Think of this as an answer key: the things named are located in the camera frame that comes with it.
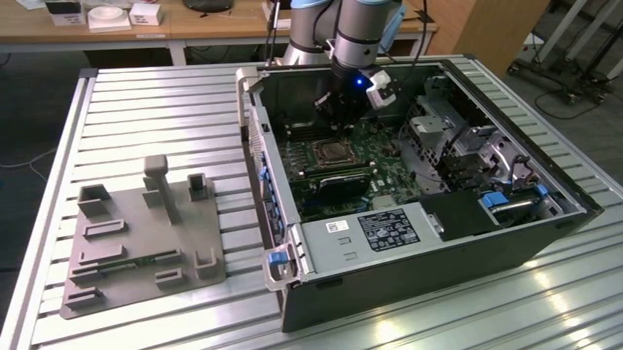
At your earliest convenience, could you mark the metal socket cover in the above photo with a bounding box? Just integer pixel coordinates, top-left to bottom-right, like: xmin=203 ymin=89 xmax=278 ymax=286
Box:
xmin=314 ymin=139 xmax=362 ymax=168

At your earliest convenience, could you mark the black wheeled stand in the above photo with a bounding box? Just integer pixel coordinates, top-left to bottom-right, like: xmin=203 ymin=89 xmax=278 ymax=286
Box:
xmin=506 ymin=57 xmax=618 ymax=106

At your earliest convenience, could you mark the green motherboard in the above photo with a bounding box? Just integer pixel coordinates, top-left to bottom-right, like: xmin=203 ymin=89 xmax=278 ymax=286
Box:
xmin=279 ymin=120 xmax=424 ymax=222

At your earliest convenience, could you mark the grey power supply unit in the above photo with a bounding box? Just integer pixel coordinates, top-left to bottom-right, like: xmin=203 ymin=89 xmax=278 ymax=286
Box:
xmin=300 ymin=202 xmax=447 ymax=274

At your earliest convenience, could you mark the grey parts rack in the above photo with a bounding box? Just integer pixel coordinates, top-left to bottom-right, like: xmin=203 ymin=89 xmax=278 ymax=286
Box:
xmin=58 ymin=155 xmax=228 ymax=320

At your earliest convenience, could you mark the metal drive cage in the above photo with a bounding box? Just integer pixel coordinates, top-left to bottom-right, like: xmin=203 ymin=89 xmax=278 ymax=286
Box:
xmin=398 ymin=71 xmax=492 ymax=194

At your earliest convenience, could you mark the green RAM stick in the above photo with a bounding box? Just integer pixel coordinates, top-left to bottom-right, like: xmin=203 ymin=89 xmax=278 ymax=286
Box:
xmin=96 ymin=254 xmax=160 ymax=273

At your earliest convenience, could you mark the black PC case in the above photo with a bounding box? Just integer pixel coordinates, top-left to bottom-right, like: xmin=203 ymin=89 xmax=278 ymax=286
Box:
xmin=235 ymin=58 xmax=605 ymax=335

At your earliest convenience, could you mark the black graphics card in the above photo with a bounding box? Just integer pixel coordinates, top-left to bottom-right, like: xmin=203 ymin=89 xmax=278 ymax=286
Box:
xmin=315 ymin=173 xmax=371 ymax=204

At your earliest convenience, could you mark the wooden desk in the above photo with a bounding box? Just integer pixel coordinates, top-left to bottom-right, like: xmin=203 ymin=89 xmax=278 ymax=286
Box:
xmin=0 ymin=0 xmax=439 ymax=66

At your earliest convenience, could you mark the blue disk carrier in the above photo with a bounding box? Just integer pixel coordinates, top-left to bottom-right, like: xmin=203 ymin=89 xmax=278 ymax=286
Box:
xmin=479 ymin=192 xmax=507 ymax=213

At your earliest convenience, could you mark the black plastic shroud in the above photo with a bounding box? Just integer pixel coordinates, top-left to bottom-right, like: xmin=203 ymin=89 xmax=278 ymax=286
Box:
xmin=420 ymin=191 xmax=503 ymax=244

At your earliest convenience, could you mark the plain white box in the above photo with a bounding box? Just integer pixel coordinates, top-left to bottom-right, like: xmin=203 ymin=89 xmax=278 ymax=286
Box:
xmin=128 ymin=2 xmax=164 ymax=26

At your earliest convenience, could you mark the pale blue teach pendant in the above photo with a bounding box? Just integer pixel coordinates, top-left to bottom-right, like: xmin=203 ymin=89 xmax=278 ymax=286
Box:
xmin=382 ymin=3 xmax=408 ymax=48

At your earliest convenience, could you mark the CPU socket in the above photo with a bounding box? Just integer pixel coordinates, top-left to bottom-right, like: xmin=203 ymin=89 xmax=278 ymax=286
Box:
xmin=311 ymin=138 xmax=364 ymax=170

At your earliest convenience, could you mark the white metal frame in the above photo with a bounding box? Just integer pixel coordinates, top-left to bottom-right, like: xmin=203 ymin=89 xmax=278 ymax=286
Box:
xmin=523 ymin=0 xmax=623 ymax=74

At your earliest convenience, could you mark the coloured wire bundle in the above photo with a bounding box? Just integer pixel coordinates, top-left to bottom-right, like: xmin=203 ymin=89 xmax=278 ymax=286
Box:
xmin=506 ymin=155 xmax=536 ymax=190

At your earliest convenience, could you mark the black RAM slot bank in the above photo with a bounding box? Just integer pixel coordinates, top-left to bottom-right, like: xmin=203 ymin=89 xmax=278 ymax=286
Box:
xmin=294 ymin=162 xmax=372 ymax=181
xmin=284 ymin=122 xmax=332 ymax=143

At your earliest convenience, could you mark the white box with black top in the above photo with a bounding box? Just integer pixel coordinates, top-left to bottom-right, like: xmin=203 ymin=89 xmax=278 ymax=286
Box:
xmin=46 ymin=0 xmax=84 ymax=27

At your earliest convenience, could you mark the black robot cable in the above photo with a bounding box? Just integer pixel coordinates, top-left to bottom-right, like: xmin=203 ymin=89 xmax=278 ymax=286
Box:
xmin=411 ymin=0 xmax=431 ymax=67

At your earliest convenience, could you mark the white round holder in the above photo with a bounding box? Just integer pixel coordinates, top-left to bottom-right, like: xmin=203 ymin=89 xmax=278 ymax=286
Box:
xmin=86 ymin=6 xmax=132 ymax=34

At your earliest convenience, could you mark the black round base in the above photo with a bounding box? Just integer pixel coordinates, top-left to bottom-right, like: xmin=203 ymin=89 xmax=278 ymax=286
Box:
xmin=182 ymin=0 xmax=235 ymax=10

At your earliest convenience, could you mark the wooden cabinet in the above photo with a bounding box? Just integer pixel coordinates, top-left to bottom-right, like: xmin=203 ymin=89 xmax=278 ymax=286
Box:
xmin=438 ymin=0 xmax=551 ymax=77

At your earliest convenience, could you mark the white floor cable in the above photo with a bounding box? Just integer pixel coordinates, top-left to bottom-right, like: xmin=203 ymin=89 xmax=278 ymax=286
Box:
xmin=0 ymin=145 xmax=56 ymax=169

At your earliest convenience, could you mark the black floor cable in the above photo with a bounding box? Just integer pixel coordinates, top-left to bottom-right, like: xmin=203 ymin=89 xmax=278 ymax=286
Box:
xmin=535 ymin=90 xmax=600 ymax=120

